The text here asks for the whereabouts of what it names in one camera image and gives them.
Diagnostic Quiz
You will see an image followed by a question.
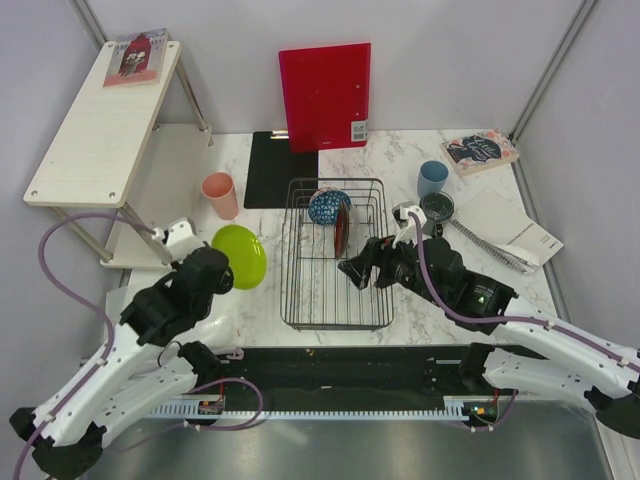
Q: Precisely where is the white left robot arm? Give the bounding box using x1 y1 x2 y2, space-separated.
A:
10 245 233 479

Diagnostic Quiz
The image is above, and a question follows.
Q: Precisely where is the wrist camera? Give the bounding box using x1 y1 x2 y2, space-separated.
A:
151 217 203 262
392 202 427 247

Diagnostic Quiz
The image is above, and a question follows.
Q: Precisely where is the black wire dish rack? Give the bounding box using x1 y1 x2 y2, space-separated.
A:
280 178 394 331

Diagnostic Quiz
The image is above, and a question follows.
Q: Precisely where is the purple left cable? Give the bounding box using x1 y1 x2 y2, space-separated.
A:
13 212 266 480

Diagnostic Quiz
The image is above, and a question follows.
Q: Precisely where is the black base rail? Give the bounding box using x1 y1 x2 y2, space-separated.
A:
196 346 512 411

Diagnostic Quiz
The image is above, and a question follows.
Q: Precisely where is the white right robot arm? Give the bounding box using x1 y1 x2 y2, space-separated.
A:
338 237 639 438

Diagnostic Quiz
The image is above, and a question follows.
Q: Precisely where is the black clipboard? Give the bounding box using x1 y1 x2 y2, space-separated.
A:
244 132 319 209

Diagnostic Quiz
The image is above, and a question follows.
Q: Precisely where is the red folder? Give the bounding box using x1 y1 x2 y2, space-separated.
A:
278 43 371 153

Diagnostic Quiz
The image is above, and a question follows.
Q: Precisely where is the pink plastic cup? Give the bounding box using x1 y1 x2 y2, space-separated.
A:
201 172 239 221

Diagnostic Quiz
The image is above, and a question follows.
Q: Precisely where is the dark red plate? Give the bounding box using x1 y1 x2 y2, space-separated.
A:
334 202 350 259

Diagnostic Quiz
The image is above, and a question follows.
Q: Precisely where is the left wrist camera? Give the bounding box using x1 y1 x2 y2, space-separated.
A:
151 217 203 262

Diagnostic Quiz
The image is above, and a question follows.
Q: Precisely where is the floral cover book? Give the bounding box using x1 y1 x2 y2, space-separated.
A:
441 129 519 178

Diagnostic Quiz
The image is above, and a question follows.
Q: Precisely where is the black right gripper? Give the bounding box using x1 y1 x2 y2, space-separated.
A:
338 227 446 308

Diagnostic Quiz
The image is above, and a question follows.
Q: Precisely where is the purple cable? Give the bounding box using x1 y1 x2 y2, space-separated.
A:
406 211 640 434
13 212 266 480

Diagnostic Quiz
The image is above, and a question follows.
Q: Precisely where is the blue patterned bowl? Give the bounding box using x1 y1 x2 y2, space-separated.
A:
307 187 352 226

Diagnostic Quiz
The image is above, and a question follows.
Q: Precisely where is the light blue plastic cup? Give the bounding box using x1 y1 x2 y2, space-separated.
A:
416 160 449 198

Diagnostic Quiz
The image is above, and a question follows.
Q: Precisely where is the green plate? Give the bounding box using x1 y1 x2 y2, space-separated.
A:
211 224 267 290

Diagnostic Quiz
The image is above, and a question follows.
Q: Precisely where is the white wooden shelf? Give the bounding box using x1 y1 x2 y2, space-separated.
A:
22 39 214 274

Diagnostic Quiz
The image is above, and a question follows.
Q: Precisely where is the red cover book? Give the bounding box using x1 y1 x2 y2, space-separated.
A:
103 28 169 88

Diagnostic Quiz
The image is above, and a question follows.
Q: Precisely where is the white cable duct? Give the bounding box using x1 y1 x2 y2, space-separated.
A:
144 397 498 422

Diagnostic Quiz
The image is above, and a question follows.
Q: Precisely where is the spiral notebook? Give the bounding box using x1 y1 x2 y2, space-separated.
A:
450 218 538 274

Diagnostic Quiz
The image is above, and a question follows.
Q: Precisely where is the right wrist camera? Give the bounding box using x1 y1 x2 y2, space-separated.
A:
392 202 427 247

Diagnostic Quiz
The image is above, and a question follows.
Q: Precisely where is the white paper booklet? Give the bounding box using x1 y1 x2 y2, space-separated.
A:
455 188 564 270

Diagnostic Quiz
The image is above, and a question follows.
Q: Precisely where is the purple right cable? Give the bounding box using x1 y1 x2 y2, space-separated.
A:
406 211 640 434

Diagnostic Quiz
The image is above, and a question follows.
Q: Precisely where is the clear glass tumbler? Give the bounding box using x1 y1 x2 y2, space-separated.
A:
420 192 454 222

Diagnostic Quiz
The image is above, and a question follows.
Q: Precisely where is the dark grey ceramic mug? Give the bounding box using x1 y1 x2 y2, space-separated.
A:
419 191 454 238

